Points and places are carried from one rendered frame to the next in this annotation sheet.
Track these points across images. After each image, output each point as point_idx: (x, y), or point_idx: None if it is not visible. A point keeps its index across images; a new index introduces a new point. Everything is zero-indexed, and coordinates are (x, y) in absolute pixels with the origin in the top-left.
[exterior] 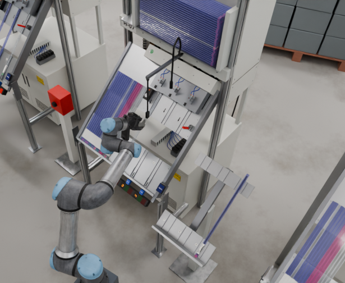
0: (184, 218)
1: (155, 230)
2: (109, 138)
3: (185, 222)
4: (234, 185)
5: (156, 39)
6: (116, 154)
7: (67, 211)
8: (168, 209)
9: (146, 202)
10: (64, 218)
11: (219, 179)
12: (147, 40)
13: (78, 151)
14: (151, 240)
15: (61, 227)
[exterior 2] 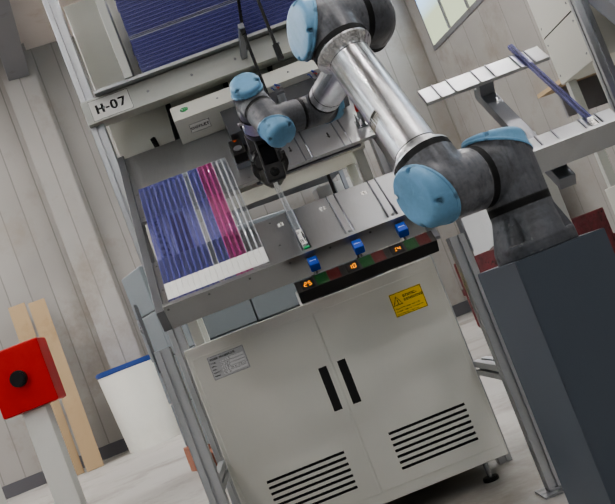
0: (510, 473)
1: (495, 503)
2: (269, 100)
3: (522, 471)
4: (513, 65)
5: (181, 77)
6: (279, 250)
7: (358, 25)
8: (463, 495)
9: (431, 234)
10: (363, 54)
11: (488, 79)
12: (164, 96)
13: (172, 391)
14: (516, 503)
15: (373, 80)
